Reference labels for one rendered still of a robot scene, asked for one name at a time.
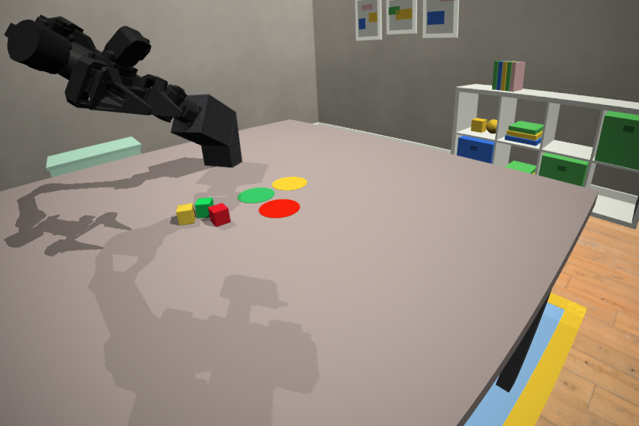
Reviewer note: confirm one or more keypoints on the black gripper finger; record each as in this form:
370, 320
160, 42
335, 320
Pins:
109, 94
161, 104

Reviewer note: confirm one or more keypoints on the yellow cube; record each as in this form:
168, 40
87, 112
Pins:
185, 214

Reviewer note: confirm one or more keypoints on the green cube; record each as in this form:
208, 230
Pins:
202, 205

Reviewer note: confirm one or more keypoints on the yellow circle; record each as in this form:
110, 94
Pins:
289, 183

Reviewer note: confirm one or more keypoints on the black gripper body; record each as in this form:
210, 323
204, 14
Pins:
82, 81

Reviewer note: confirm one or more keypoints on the red cube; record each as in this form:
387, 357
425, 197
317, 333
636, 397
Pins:
219, 214

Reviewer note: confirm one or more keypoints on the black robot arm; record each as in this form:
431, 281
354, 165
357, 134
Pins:
54, 51

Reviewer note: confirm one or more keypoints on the green circle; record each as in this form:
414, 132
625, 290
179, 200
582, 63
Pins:
256, 195

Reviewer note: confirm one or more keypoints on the red circle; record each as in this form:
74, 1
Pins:
279, 208

